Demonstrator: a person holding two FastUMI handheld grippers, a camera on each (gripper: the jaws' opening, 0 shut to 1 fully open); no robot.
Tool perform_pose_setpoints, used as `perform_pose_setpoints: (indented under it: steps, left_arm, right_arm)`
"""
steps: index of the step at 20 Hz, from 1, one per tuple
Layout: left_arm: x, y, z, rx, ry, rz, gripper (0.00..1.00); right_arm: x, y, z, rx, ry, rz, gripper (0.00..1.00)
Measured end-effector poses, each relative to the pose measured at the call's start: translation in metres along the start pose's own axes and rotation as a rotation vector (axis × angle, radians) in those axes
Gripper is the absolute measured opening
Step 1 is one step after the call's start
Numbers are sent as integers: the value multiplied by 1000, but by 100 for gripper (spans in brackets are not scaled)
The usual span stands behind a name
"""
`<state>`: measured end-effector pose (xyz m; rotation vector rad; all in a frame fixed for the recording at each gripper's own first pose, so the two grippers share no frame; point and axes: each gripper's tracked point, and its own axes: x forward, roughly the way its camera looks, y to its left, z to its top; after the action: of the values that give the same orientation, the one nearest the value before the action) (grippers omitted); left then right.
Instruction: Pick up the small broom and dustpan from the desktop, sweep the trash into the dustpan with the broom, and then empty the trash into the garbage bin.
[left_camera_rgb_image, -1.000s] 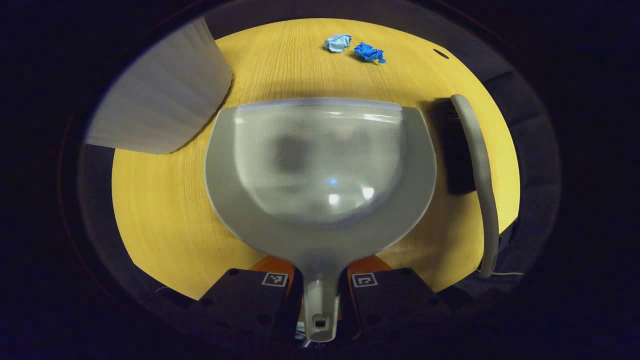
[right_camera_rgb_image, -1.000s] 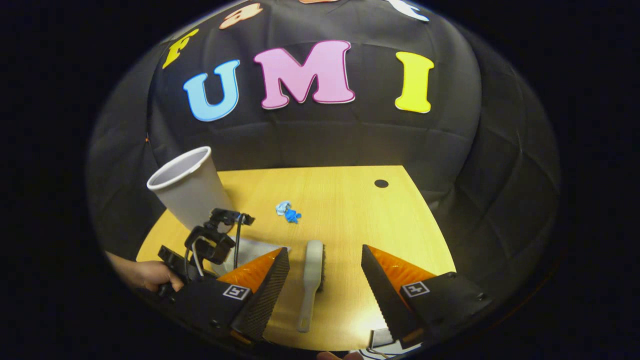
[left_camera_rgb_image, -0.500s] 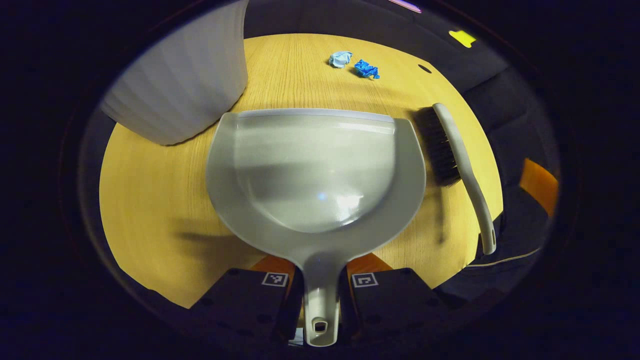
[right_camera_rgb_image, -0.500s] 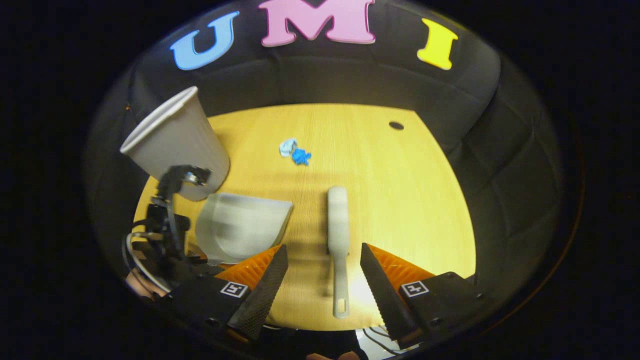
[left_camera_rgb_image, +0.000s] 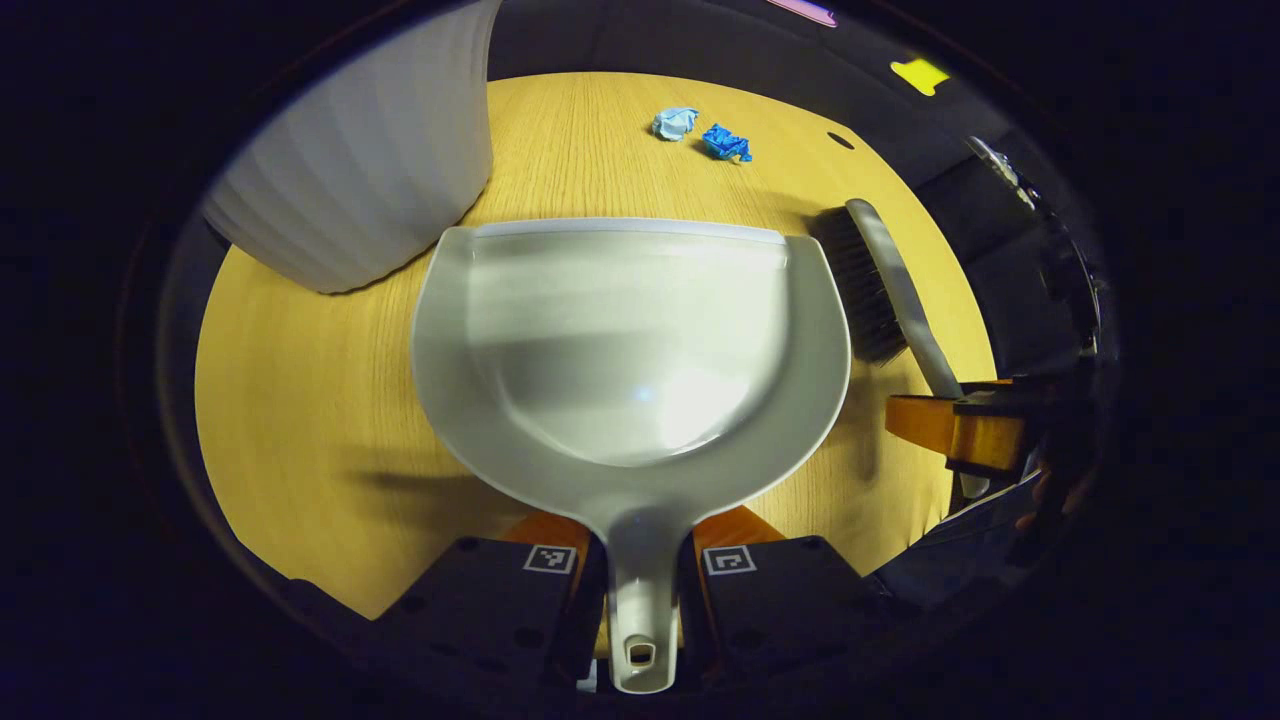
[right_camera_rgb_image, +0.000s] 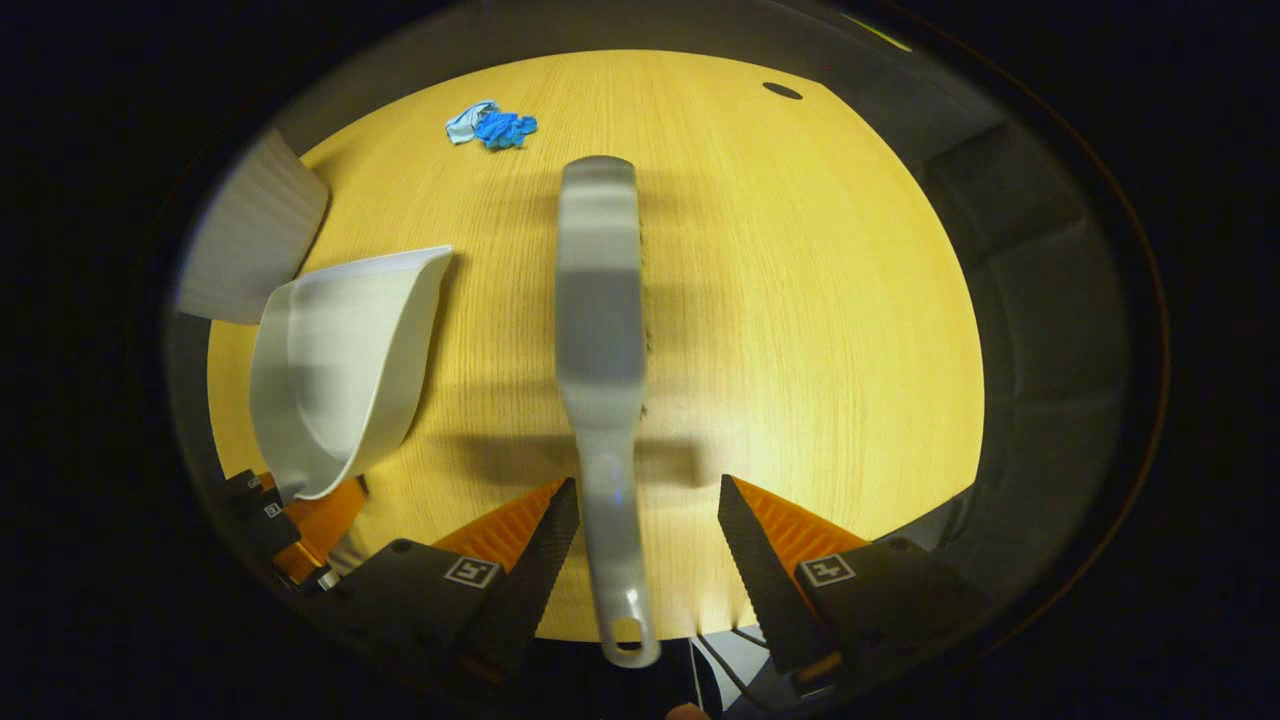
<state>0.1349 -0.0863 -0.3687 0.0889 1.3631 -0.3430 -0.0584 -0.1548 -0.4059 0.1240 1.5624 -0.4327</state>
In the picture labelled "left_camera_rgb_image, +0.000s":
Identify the small white broom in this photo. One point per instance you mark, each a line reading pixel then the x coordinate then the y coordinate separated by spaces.
pixel 900 290

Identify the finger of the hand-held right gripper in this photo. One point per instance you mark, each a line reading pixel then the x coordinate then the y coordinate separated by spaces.
pixel 980 408

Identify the white dustpan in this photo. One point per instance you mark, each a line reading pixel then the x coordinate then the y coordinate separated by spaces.
pixel 630 350

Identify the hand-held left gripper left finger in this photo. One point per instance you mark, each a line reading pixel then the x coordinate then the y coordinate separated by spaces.
pixel 480 600

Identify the bright blue paper ball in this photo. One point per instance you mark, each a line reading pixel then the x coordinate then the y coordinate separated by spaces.
pixel 726 143

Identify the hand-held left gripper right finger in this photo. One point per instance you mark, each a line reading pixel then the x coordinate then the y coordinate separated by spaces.
pixel 780 600

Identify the light blue paper ball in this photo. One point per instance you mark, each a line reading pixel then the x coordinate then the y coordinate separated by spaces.
pixel 675 123

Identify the grey ribbed garbage bin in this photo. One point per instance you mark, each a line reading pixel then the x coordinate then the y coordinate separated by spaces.
pixel 380 150

